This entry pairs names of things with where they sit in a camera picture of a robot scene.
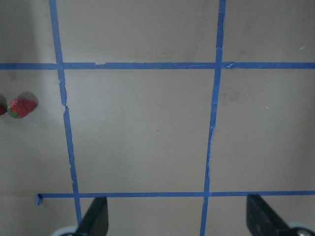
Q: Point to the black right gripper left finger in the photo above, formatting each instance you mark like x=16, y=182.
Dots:
x=95, y=222

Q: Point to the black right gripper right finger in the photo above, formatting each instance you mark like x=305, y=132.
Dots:
x=262, y=220

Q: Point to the red strawberry one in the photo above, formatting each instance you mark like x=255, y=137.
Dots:
x=3, y=110
x=20, y=108

